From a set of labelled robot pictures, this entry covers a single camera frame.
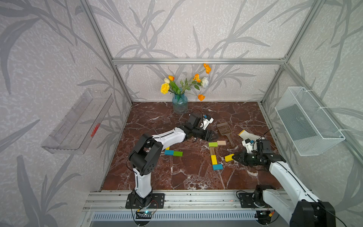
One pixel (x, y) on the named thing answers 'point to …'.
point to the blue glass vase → (180, 103)
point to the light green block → (213, 144)
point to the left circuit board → (144, 214)
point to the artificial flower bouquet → (170, 85)
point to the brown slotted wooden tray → (224, 129)
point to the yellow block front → (214, 160)
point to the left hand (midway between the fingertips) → (214, 136)
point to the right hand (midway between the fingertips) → (233, 157)
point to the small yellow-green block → (168, 148)
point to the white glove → (245, 135)
